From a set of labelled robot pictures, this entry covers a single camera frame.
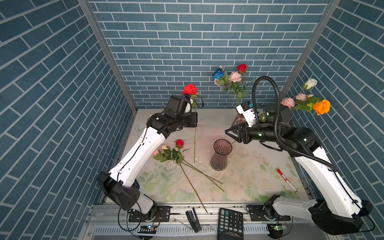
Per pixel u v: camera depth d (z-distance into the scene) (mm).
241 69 866
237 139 533
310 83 749
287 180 845
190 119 630
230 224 693
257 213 736
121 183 393
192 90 708
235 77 843
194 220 706
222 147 804
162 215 736
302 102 791
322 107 662
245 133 502
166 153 935
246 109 514
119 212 769
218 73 789
